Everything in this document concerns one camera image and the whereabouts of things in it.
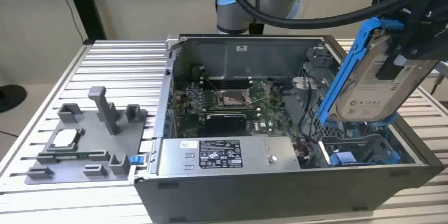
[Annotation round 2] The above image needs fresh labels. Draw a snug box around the silver CPU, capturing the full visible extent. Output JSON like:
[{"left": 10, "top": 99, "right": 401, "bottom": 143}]
[{"left": 49, "top": 129, "right": 81, "bottom": 148}]

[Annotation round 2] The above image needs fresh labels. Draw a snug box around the blue case latch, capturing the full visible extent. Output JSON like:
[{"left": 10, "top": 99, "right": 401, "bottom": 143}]
[{"left": 129, "top": 154, "right": 146, "bottom": 166}]

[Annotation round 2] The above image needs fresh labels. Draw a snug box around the CPU socket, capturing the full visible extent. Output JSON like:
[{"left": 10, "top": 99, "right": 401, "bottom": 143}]
[{"left": 217, "top": 89, "right": 254, "bottom": 109}]

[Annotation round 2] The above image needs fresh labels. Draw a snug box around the thin black wall cable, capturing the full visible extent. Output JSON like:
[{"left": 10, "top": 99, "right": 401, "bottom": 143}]
[{"left": 53, "top": 0, "right": 87, "bottom": 41}]

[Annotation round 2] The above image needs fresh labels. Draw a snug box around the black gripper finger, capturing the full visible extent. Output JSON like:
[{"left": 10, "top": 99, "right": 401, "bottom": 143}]
[{"left": 377, "top": 55, "right": 407, "bottom": 80}]

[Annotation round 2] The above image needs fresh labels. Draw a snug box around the hard disk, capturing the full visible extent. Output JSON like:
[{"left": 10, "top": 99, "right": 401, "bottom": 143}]
[{"left": 317, "top": 16, "right": 441, "bottom": 130}]

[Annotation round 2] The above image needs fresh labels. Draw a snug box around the black fan heatsink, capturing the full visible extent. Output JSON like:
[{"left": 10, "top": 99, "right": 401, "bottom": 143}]
[{"left": 205, "top": 113, "right": 249, "bottom": 133}]

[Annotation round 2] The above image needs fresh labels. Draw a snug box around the grey metal disk bay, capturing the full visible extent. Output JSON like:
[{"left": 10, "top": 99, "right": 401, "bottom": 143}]
[{"left": 283, "top": 47, "right": 347, "bottom": 141}]

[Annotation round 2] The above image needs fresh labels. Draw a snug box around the silver power supply unit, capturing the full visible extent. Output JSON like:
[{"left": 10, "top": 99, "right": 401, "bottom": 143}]
[{"left": 158, "top": 137, "right": 302, "bottom": 176}]

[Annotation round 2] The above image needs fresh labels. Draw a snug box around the small black box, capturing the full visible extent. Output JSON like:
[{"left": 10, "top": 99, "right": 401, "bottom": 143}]
[{"left": 249, "top": 22, "right": 265, "bottom": 35}]

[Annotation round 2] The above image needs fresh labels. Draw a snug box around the black upright post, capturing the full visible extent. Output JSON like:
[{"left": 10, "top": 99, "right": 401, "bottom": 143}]
[{"left": 62, "top": 0, "right": 109, "bottom": 41}]

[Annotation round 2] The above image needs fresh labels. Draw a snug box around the blue carrier in bay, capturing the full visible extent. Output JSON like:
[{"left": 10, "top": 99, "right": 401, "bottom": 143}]
[{"left": 329, "top": 152, "right": 402, "bottom": 168}]

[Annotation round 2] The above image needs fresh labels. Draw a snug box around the long black case wire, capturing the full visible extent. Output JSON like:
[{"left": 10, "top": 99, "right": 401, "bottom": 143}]
[{"left": 298, "top": 77, "right": 322, "bottom": 145}]

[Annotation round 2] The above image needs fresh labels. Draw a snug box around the green RAM stick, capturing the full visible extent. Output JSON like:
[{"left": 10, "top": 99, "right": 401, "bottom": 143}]
[{"left": 38, "top": 150, "right": 106, "bottom": 159}]

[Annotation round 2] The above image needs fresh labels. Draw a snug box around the black open PC case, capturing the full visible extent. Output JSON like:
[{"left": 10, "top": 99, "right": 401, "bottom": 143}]
[{"left": 135, "top": 34, "right": 446, "bottom": 222}]

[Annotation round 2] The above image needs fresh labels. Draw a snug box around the grey parts rack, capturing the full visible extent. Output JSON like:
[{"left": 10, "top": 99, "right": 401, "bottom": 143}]
[{"left": 25, "top": 86, "right": 150, "bottom": 185}]

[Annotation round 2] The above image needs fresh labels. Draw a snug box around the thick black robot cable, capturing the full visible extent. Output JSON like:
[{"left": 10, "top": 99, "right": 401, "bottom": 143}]
[{"left": 219, "top": 0, "right": 448, "bottom": 29}]

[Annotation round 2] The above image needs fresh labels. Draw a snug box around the black round stand base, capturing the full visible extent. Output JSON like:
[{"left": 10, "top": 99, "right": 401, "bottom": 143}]
[{"left": 0, "top": 84, "right": 29, "bottom": 113}]

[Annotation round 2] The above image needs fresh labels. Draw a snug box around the metal socket cover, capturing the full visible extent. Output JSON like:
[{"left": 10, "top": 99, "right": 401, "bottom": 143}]
[{"left": 246, "top": 81, "right": 274, "bottom": 104}]

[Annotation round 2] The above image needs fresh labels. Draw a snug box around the green motherboard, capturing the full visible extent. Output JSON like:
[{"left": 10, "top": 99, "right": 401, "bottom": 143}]
[{"left": 174, "top": 77, "right": 299, "bottom": 140}]

